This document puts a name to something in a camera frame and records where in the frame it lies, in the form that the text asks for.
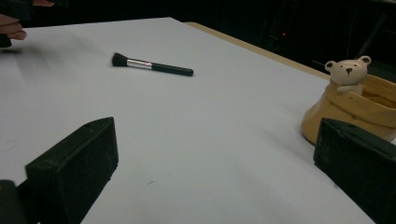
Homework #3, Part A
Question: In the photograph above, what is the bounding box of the black makeup brush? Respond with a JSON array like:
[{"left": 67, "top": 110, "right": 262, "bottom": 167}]
[{"left": 111, "top": 51, "right": 194, "bottom": 77}]

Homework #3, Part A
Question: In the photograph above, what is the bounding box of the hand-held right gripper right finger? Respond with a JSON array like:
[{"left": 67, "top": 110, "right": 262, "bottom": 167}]
[{"left": 313, "top": 117, "right": 396, "bottom": 224}]

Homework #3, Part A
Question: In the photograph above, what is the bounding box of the yellow bear ceramic holder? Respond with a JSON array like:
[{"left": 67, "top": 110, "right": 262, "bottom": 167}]
[{"left": 301, "top": 55, "right": 396, "bottom": 147}]

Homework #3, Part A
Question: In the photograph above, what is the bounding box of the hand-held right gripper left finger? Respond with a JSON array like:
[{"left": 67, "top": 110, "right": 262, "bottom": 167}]
[{"left": 24, "top": 117, "right": 120, "bottom": 224}]

